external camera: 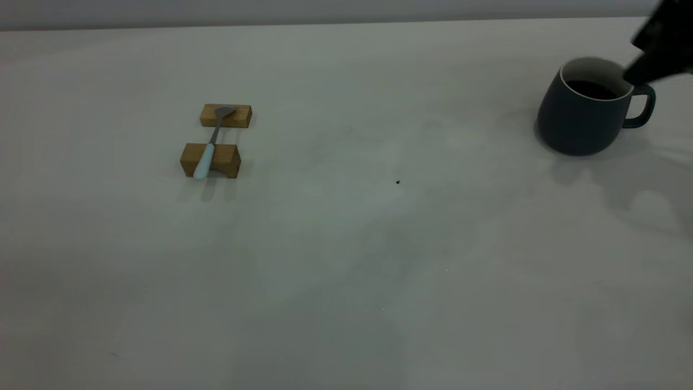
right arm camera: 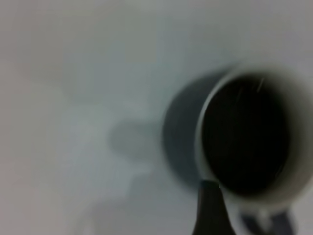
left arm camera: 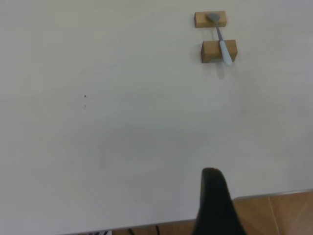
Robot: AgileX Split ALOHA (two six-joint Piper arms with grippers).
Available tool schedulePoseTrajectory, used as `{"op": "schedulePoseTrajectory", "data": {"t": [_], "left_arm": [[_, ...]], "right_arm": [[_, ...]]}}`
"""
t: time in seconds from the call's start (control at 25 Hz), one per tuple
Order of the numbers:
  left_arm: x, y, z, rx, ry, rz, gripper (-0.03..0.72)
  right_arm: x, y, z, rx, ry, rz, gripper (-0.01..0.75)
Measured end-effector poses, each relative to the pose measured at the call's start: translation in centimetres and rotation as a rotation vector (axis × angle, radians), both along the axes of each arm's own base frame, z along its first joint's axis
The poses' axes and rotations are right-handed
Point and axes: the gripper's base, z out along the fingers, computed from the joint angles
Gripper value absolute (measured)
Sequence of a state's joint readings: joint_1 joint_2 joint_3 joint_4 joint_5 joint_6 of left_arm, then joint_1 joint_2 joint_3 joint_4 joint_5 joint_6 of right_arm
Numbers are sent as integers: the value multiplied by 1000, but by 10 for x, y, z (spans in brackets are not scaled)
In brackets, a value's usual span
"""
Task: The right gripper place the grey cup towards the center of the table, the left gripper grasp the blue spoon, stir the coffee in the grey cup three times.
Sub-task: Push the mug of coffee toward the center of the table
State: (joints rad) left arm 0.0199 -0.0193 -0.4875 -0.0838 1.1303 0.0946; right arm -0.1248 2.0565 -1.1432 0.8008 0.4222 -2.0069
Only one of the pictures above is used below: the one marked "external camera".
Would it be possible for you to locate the arched wooden block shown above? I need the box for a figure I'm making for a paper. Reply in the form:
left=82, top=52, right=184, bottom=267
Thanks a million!
left=180, top=143, right=241, bottom=179

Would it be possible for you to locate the grey spoon with white handle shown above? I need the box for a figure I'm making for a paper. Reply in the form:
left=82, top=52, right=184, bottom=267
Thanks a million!
left=193, top=106, right=237, bottom=180

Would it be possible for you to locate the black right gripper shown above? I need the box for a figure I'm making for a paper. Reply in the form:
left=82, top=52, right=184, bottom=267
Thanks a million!
left=624, top=0, right=693, bottom=86

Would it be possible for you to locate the flat rectangular wooden block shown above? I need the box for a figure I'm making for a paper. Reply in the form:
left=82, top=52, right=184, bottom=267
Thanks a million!
left=200, top=104, right=253, bottom=129

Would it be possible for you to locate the dark grey ceramic mug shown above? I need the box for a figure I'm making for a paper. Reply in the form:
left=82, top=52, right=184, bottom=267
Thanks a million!
left=537, top=57, right=656, bottom=157

